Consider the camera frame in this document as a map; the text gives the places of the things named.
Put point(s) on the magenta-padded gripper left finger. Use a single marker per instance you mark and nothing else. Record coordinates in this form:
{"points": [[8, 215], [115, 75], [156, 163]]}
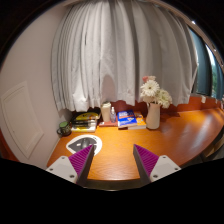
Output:
{"points": [[63, 167]]}

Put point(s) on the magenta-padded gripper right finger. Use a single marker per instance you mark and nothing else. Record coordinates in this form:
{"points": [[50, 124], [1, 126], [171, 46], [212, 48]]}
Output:
{"points": [[163, 166]]}

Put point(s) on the white and grey mouse pad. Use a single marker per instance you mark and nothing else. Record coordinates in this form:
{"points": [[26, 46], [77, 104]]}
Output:
{"points": [[95, 141]]}

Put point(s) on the dark mug with green inside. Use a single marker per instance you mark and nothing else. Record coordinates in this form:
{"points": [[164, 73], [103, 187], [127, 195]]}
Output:
{"points": [[64, 128]]}

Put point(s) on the black spine book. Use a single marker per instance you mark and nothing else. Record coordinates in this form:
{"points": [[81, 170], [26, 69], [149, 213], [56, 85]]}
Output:
{"points": [[83, 125], [83, 121]]}

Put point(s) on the orange cover book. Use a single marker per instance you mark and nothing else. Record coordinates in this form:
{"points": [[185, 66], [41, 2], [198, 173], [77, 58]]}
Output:
{"points": [[141, 124]]}

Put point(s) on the cream ceramic jug vase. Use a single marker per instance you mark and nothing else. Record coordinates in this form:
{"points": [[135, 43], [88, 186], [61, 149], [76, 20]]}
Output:
{"points": [[153, 116]]}

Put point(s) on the yellow cover book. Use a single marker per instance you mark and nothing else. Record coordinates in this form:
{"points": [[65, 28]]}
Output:
{"points": [[87, 116]]}

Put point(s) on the blue cover book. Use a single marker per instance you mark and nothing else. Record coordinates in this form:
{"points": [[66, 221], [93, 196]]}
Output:
{"points": [[126, 118]]}

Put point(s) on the red-brown flat book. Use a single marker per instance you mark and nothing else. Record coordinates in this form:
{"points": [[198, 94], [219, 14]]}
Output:
{"points": [[106, 124]]}

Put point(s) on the clear spray bottle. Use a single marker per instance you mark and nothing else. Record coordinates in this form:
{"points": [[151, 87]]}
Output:
{"points": [[113, 116]]}

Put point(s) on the white flower bouquet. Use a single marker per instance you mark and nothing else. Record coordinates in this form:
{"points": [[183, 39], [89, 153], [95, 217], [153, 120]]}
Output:
{"points": [[151, 90]]}

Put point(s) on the dark glass window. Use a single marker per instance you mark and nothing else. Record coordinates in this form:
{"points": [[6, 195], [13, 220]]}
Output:
{"points": [[206, 73]]}

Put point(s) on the white curtain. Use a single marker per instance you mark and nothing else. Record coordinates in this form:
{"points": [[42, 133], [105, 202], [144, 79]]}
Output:
{"points": [[123, 53]]}

